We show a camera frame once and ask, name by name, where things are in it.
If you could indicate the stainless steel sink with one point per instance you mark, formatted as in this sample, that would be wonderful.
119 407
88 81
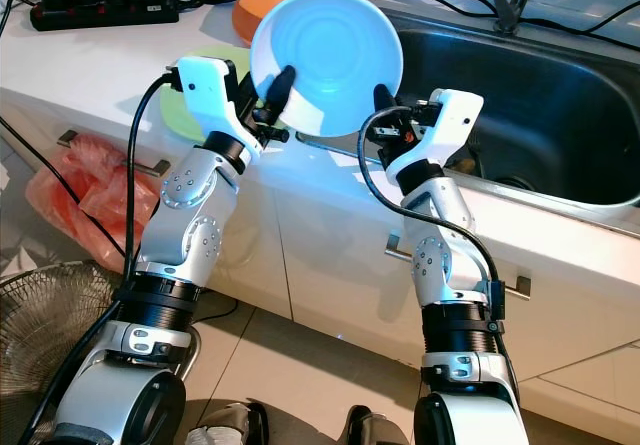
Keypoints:
540 115

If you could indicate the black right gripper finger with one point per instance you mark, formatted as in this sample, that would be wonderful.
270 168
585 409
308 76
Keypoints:
387 100

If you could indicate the orange plastic bag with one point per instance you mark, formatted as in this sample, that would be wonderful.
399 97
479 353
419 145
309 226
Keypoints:
80 225

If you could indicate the white bowl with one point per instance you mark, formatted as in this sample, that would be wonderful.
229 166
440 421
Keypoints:
330 55

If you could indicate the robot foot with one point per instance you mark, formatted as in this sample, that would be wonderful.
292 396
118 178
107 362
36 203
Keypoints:
230 427
375 430

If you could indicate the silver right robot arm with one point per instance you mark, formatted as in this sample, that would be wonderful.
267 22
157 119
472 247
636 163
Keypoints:
455 285

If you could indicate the black power strip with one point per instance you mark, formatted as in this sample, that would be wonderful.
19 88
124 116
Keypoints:
100 8

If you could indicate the green plate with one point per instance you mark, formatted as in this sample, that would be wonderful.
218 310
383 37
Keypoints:
166 105

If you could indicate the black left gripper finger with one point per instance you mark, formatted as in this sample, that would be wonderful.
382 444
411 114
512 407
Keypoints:
278 93

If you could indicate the metal faucet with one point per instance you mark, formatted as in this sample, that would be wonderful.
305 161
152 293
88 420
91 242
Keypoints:
512 5

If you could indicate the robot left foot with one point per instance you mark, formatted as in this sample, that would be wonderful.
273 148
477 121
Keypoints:
230 427

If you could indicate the orange bowl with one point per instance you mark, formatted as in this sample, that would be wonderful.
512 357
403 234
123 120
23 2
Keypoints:
260 5

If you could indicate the black floor fan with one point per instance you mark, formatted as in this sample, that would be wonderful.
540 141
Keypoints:
50 345

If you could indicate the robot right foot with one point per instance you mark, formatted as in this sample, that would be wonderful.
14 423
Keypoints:
375 430

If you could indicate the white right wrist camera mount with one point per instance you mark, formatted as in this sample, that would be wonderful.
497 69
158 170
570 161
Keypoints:
450 130

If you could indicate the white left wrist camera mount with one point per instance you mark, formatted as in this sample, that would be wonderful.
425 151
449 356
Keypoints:
210 95

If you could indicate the white kitchen cabinet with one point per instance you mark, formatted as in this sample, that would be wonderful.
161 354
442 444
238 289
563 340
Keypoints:
320 235

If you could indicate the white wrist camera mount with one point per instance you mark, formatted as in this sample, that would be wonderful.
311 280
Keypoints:
210 95
450 130

